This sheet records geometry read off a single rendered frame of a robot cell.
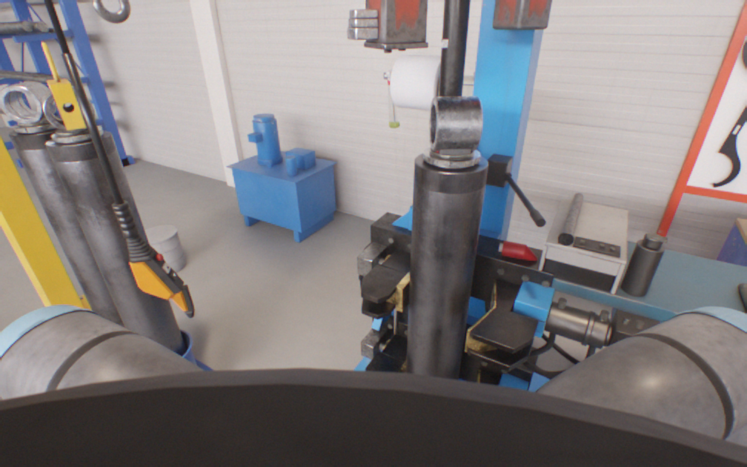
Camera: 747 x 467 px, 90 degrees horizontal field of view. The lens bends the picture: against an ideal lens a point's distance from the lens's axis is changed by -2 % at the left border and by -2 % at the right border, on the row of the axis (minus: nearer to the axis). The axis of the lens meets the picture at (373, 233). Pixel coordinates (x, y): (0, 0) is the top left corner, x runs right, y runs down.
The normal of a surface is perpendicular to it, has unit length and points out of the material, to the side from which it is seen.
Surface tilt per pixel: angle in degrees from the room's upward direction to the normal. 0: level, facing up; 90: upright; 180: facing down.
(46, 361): 25
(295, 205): 90
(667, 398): 40
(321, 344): 0
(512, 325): 0
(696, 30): 90
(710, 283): 0
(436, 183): 90
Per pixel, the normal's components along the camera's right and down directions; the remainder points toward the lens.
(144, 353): 0.50, -0.83
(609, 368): -0.62, -0.72
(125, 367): 0.44, -0.67
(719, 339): 0.02, -0.83
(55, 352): -0.13, -0.72
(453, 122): 0.01, 0.26
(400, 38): 0.44, 0.44
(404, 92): -0.50, 0.59
